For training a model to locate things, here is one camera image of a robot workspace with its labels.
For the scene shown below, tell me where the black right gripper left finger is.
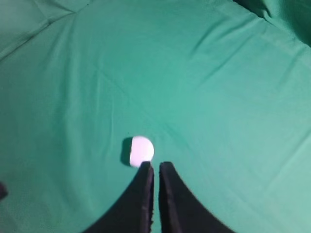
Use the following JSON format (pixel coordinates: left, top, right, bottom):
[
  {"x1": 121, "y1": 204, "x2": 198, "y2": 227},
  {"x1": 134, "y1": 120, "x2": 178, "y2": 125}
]
[{"x1": 85, "y1": 162, "x2": 154, "y2": 233}]

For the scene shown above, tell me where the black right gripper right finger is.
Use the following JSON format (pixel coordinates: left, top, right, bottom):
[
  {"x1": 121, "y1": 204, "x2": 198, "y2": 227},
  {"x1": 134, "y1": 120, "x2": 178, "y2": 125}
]
[{"x1": 159, "y1": 162, "x2": 233, "y2": 233}]

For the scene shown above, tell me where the white earphone case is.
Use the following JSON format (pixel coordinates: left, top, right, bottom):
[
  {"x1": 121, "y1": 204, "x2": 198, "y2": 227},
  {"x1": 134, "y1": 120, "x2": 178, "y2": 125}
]
[{"x1": 129, "y1": 136, "x2": 155, "y2": 167}]

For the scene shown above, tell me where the green tablecloth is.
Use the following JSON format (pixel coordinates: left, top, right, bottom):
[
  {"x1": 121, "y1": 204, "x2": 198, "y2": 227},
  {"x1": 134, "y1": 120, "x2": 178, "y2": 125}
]
[{"x1": 0, "y1": 0, "x2": 311, "y2": 233}]

